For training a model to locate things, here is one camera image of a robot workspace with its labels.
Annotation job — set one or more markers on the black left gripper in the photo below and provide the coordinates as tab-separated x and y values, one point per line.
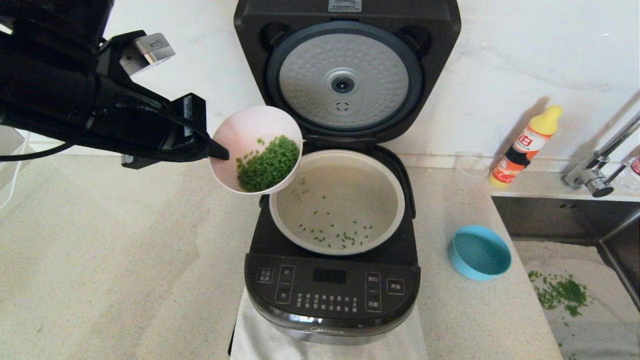
175	130

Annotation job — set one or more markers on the pink bowl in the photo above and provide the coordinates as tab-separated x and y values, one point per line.
245	130

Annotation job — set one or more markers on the green chopped scallion pile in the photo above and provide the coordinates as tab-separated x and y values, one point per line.
267	165

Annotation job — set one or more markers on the black rice cooker lid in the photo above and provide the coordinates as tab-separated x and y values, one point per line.
430	50

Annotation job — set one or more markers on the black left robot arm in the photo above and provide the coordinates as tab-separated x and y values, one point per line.
50	90

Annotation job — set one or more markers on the beige inner pot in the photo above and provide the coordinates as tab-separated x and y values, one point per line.
350	190

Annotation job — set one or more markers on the chopped green vegetable pieces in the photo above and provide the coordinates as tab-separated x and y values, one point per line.
345	235

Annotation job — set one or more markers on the black rice cooker base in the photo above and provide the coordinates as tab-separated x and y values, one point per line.
330	300

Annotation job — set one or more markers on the white cloth under cooker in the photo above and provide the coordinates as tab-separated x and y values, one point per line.
260	345

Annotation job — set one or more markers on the blue bowl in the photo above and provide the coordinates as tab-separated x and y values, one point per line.
480	255

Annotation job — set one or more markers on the grey panel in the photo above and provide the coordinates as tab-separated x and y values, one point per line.
7	142

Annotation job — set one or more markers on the clear glass cup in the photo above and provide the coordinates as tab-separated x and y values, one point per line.
472	167

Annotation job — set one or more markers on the yellow orange detergent bottle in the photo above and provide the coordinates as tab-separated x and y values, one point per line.
520	150

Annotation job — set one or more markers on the chrome faucet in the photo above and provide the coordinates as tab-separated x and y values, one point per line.
587	175

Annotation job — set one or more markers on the green scallion bits on cloth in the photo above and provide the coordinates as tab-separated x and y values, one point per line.
565	295

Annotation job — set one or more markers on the clear bottle red label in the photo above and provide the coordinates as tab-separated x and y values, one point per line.
633	175

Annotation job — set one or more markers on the white cloth in sink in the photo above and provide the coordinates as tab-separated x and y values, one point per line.
600	330

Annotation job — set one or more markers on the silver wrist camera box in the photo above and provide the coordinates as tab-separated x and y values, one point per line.
150	52

